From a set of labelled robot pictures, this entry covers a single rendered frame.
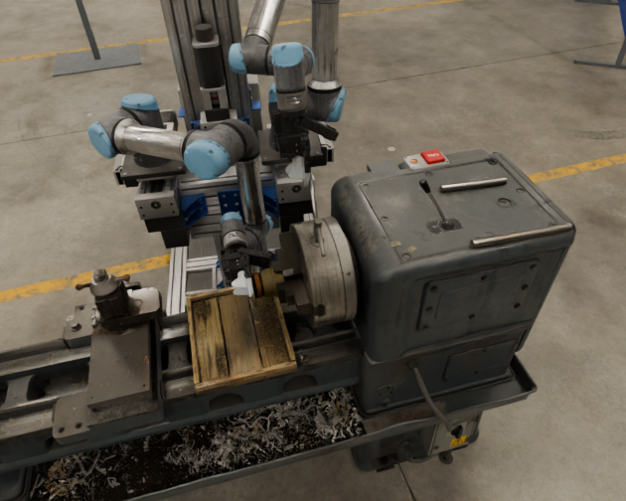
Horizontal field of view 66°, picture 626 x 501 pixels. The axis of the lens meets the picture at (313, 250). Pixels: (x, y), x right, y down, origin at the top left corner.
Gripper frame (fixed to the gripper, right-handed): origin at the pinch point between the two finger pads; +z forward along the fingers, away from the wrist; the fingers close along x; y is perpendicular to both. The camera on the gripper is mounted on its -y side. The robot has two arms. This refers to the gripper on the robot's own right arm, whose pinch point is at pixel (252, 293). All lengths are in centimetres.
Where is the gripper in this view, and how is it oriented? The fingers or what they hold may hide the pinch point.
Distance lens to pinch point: 141.0
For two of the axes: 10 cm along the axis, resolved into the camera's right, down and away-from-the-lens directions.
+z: 2.4, 6.7, -7.1
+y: -9.7, 1.8, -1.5
